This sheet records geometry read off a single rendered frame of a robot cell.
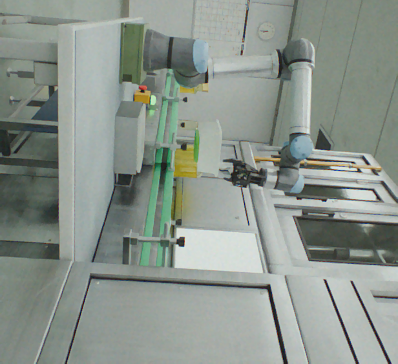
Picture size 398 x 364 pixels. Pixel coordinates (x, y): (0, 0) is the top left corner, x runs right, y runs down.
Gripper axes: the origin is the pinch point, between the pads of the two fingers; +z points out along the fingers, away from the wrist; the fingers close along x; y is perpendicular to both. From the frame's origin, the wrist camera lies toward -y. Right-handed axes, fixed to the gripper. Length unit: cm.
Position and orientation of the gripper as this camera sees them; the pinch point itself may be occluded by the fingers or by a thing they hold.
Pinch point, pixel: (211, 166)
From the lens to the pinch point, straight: 174.8
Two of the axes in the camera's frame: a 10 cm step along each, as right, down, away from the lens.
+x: -2.0, 9.2, 3.4
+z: -9.8, -1.8, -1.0
